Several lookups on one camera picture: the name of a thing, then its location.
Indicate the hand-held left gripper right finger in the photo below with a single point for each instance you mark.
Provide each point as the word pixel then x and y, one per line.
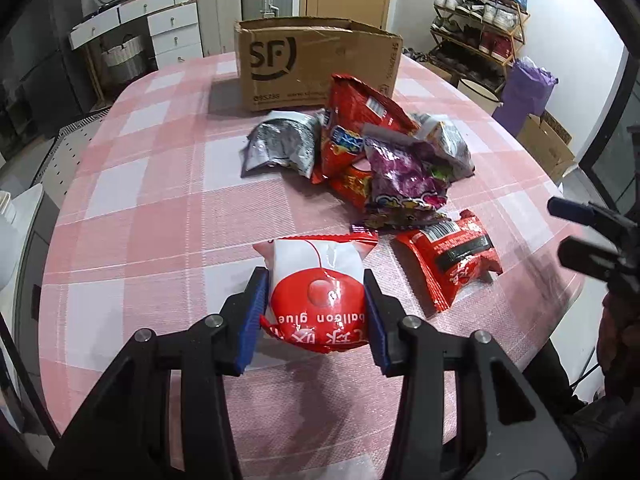
pixel 376 330

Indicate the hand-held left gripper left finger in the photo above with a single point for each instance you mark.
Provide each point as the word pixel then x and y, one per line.
pixel 252 320

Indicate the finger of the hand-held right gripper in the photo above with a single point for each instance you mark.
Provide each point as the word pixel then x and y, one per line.
pixel 585 212
pixel 590 257

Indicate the red and white snack packet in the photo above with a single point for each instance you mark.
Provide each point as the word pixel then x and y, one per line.
pixel 320 305

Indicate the red packet with black label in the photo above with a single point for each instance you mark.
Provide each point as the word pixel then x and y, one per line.
pixel 450 265

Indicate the purple snack packet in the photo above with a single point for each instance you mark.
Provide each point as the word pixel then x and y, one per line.
pixel 400 175
pixel 395 221

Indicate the small orange-red snack packet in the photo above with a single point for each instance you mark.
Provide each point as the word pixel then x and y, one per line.
pixel 352 185

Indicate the silver snack packet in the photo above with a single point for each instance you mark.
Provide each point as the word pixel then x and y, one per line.
pixel 450 145
pixel 280 140

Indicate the large red snack packet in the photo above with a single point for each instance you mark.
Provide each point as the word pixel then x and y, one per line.
pixel 350 120

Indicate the brown cardboard box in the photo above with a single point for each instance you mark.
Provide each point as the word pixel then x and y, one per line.
pixel 320 65

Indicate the person's right forearm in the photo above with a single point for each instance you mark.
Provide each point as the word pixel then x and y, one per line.
pixel 612 330

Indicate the open cardboard box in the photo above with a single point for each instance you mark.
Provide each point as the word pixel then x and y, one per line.
pixel 545 145

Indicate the purple bag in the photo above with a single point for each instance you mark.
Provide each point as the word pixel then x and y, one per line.
pixel 525 95

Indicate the white round bin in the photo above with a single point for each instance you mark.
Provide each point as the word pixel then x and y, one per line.
pixel 480 95

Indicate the wooden shoe rack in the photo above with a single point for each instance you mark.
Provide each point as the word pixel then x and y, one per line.
pixel 517 57

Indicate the pink plaid tablecloth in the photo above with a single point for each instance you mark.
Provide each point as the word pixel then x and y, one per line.
pixel 150 185

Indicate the person's dark clothing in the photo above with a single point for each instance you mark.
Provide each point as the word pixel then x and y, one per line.
pixel 575 435

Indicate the rows of racked shoes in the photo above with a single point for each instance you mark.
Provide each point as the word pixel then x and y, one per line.
pixel 495 15

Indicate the white round object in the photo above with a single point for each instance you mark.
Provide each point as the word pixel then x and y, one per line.
pixel 20 230

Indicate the black and white patterned rug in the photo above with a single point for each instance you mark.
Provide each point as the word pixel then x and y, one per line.
pixel 45 160

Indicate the striped laundry basket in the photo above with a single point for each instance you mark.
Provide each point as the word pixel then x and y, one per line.
pixel 122 60

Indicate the white dresser with drawers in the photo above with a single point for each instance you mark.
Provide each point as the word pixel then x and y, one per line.
pixel 175 25

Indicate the beige suitcase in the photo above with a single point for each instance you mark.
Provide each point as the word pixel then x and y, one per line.
pixel 217 10

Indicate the grey refrigerator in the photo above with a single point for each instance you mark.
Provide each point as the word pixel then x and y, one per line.
pixel 50 60

